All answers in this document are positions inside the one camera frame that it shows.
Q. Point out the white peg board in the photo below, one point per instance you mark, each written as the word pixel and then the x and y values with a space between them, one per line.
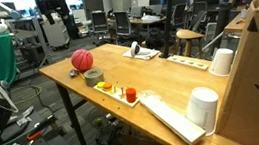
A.
pixel 117 95

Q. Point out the black box on floor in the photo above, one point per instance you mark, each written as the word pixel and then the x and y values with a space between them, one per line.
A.
pixel 108 135

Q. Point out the orange disc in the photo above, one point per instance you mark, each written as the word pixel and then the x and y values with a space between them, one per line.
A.
pixel 107 86

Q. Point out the black table leg frame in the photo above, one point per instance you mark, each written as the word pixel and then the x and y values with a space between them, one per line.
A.
pixel 73 117

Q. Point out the wooden stool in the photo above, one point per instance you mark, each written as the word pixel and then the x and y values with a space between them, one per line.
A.
pixel 189 34

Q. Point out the black mesh office chair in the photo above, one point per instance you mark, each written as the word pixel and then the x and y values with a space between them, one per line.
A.
pixel 99 22
pixel 122 23

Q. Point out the black vertical pole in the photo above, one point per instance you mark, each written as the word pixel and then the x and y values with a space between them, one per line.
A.
pixel 168 17

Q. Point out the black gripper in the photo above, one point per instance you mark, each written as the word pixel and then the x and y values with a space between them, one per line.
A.
pixel 53 2

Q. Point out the grey metal shelf frame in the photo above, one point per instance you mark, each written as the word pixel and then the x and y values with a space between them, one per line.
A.
pixel 38 40

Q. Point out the large white paper cup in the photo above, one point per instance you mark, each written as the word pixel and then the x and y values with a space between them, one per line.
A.
pixel 202 110

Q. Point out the long white flat board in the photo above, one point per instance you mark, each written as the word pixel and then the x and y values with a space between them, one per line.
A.
pixel 172 119

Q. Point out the white tray with round holes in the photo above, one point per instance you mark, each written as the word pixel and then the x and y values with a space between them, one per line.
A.
pixel 187 62

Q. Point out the yellow disc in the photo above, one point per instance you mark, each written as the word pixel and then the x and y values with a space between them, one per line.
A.
pixel 100 84

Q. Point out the grey duct tape roll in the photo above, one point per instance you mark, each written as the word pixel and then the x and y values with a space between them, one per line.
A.
pixel 94 77

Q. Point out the large cardboard box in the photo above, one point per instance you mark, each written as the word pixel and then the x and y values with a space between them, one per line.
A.
pixel 257 75

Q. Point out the white rolling cabinet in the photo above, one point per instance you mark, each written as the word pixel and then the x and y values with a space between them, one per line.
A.
pixel 56 34

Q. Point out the small silver metal clip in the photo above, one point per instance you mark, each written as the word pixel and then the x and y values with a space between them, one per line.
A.
pixel 73 73

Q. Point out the small green ball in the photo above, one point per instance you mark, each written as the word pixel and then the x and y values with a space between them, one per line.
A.
pixel 98 122

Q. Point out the wooden side desk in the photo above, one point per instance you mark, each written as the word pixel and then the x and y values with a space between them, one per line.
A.
pixel 235 25

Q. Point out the round wooden office table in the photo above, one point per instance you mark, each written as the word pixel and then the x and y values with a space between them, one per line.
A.
pixel 146 20

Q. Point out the white VR controller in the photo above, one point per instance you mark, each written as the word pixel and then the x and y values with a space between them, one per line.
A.
pixel 134 49

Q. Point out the clear plastic bag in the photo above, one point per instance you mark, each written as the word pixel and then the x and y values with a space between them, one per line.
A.
pixel 149 95

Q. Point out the red-orange cylinder block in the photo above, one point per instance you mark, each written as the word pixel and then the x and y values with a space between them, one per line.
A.
pixel 131 95

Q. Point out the small white paper cup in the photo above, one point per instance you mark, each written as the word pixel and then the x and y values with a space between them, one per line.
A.
pixel 221 62

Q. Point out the white cloth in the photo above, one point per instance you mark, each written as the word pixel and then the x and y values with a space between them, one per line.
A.
pixel 147 55

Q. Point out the red rubber ball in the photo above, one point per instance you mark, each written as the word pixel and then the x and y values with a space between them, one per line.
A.
pixel 82 60

